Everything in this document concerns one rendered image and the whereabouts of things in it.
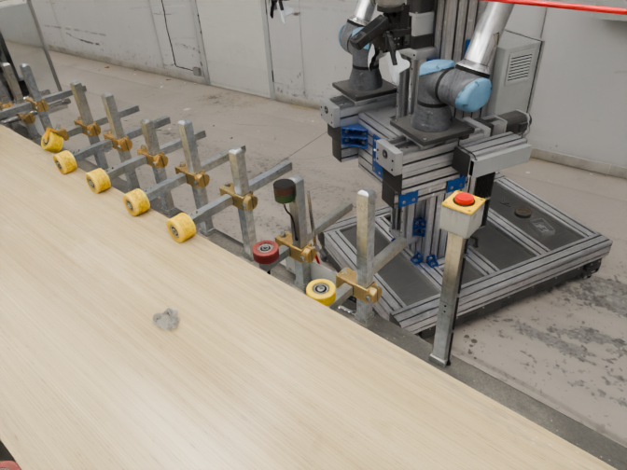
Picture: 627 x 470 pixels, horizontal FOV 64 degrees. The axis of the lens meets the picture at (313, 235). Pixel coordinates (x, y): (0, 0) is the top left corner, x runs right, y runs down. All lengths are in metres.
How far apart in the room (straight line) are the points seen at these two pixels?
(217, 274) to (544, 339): 1.67
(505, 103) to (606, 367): 1.23
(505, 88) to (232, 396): 1.64
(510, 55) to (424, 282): 1.05
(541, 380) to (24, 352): 1.96
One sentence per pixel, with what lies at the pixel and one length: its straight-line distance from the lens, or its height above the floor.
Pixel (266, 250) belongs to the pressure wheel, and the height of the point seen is 0.90.
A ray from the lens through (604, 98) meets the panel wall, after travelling 3.90.
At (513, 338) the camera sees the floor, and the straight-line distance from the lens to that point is 2.58.
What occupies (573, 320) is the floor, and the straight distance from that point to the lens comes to 2.76.
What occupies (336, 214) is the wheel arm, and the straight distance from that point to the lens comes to 1.72.
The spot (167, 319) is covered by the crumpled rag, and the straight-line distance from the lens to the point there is 1.34.
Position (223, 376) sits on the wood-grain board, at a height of 0.90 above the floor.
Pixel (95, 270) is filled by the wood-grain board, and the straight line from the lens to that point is 1.60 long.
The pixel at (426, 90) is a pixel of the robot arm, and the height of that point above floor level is 1.18.
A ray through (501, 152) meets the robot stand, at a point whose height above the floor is 0.95.
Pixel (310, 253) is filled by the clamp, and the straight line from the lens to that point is 1.55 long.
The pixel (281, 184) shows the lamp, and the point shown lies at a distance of 1.41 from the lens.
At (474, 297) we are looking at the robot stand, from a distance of 2.39.
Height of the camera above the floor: 1.81
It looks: 36 degrees down
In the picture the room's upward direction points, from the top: 3 degrees counter-clockwise
